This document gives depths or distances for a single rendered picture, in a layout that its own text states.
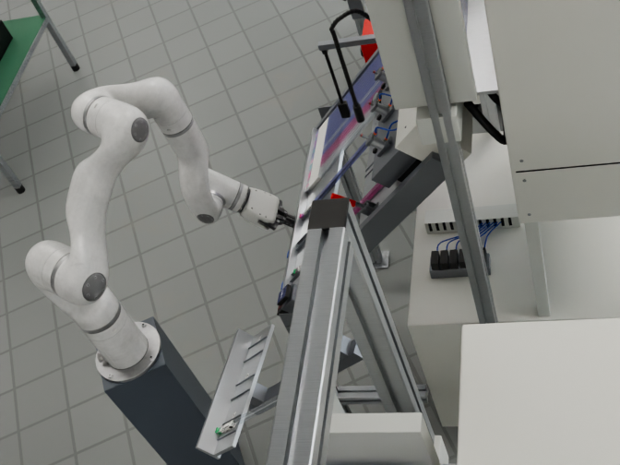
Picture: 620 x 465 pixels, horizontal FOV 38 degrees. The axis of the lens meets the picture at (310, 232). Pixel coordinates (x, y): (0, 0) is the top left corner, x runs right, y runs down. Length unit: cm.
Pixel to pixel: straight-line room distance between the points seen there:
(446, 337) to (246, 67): 234
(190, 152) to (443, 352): 87
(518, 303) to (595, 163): 59
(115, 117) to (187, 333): 144
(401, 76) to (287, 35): 283
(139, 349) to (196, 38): 259
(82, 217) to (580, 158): 114
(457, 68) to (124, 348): 120
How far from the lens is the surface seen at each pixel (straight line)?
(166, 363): 248
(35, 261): 228
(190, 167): 242
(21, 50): 465
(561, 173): 193
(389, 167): 198
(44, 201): 429
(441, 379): 262
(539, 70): 174
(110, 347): 242
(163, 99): 227
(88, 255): 219
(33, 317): 384
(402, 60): 170
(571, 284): 241
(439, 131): 179
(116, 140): 214
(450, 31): 166
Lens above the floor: 256
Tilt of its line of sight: 46 degrees down
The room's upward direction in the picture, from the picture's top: 23 degrees counter-clockwise
